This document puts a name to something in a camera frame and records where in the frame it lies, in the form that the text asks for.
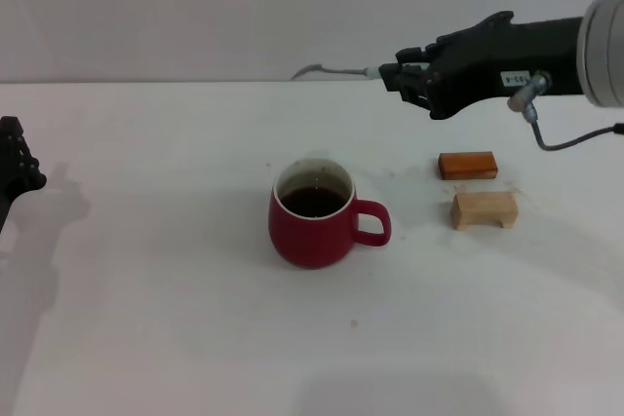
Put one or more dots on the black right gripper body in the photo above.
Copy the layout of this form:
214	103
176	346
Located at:
478	60

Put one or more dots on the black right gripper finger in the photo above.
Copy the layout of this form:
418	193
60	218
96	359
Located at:
409	82
414	55

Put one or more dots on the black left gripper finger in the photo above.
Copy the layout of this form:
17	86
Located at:
19	162

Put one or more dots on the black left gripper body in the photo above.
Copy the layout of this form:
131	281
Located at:
5	206

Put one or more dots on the red ceramic cup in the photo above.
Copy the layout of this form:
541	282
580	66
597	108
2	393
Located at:
307	240

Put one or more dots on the light wooden spoon rest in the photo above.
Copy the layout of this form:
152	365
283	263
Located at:
482	206

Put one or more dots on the dark brown wooden block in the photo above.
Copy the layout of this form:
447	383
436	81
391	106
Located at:
468	165

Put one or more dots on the dark coffee liquid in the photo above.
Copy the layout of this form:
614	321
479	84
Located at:
312	201

